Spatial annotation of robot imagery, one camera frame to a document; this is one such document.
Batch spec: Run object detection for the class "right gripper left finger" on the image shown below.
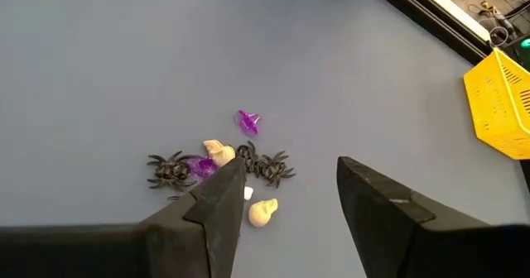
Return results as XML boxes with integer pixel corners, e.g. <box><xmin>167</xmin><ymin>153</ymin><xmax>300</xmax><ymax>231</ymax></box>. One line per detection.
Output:
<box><xmin>0</xmin><ymin>156</ymin><xmax>247</xmax><ymax>278</ymax></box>

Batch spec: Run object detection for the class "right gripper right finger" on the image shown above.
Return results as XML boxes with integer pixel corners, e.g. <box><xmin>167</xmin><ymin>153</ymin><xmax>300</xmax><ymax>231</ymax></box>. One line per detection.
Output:
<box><xmin>336</xmin><ymin>156</ymin><xmax>530</xmax><ymax>278</ymax></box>

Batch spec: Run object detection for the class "purple plastic witch hat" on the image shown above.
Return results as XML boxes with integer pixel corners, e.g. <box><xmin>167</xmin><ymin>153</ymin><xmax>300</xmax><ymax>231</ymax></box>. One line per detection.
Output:
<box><xmin>235</xmin><ymin>109</ymin><xmax>263</xmax><ymax>137</ymax></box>
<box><xmin>184</xmin><ymin>155</ymin><xmax>219</xmax><ymax>184</ymax></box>

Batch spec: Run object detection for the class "black plastic spider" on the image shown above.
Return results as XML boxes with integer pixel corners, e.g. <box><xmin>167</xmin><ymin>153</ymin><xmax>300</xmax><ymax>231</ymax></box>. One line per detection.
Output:
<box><xmin>257</xmin><ymin>149</ymin><xmax>297</xmax><ymax>189</ymax></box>
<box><xmin>146</xmin><ymin>150</ymin><xmax>200</xmax><ymax>190</ymax></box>
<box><xmin>235</xmin><ymin>140</ymin><xmax>262</xmax><ymax>175</ymax></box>

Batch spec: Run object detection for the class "beige plastic skull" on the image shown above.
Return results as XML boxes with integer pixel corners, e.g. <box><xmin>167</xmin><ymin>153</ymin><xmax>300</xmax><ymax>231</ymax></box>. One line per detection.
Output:
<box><xmin>202</xmin><ymin>139</ymin><xmax>237</xmax><ymax>168</ymax></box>
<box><xmin>248</xmin><ymin>198</ymin><xmax>279</xmax><ymax>229</ymax></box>

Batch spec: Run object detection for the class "yellow plastic basket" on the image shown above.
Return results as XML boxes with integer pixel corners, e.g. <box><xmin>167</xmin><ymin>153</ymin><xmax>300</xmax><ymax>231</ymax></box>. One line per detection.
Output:
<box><xmin>462</xmin><ymin>47</ymin><xmax>530</xmax><ymax>161</ymax></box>

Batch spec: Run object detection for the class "black aluminium table frame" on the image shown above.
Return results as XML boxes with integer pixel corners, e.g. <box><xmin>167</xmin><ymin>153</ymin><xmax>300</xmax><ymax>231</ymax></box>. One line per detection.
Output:
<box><xmin>358</xmin><ymin>0</ymin><xmax>498</xmax><ymax>66</ymax></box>

